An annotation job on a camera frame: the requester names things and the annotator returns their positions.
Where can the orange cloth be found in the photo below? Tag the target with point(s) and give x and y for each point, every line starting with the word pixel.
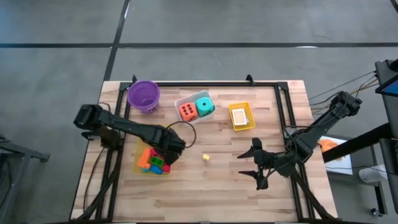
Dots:
pixel 329 145

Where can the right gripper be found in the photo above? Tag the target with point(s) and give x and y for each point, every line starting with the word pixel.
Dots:
pixel 262 158

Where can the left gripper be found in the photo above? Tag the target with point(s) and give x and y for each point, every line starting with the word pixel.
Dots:
pixel 171 141

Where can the orange foam dice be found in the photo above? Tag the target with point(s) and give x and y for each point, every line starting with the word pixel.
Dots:
pixel 188 112

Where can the long orange toy block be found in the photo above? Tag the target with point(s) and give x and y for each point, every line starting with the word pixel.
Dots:
pixel 144 158

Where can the black caster wheel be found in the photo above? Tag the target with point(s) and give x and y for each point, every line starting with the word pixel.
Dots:
pixel 377 212

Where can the grey metal stand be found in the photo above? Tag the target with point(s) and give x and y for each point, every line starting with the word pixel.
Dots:
pixel 28 153

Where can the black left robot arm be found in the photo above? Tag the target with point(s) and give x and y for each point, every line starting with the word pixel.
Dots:
pixel 124 126

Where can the blue screen monitor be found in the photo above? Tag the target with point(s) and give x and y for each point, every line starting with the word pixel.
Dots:
pixel 390 89

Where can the white tray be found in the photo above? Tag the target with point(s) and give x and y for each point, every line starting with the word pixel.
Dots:
pixel 342 165

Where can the purple monster face bucket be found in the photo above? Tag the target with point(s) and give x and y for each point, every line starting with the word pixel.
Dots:
pixel 143 93

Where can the white card box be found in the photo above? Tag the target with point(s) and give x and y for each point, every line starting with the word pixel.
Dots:
pixel 239 117

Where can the teal foam dice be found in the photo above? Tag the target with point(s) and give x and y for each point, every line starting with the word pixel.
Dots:
pixel 204 106

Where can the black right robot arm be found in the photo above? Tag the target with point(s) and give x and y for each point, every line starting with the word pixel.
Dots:
pixel 323 124

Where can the yellow toy block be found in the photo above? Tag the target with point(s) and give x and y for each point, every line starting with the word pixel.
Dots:
pixel 206 157

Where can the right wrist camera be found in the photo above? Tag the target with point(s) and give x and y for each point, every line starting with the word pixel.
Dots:
pixel 284 165

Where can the black stand beam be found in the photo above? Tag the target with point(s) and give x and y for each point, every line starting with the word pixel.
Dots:
pixel 357 143

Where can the yellow plastic basket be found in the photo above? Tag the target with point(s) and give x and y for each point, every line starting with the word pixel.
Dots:
pixel 251 124

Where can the yellow translucent container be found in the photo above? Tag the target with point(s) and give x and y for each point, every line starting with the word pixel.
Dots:
pixel 136 149

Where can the white plastic bin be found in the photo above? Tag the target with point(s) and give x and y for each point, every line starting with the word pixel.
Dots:
pixel 181 119

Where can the grey equipment cart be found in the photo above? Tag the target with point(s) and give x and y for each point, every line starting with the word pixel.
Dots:
pixel 390 109

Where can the black table clamp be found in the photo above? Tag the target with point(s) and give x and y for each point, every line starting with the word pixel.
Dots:
pixel 134 79
pixel 249 78

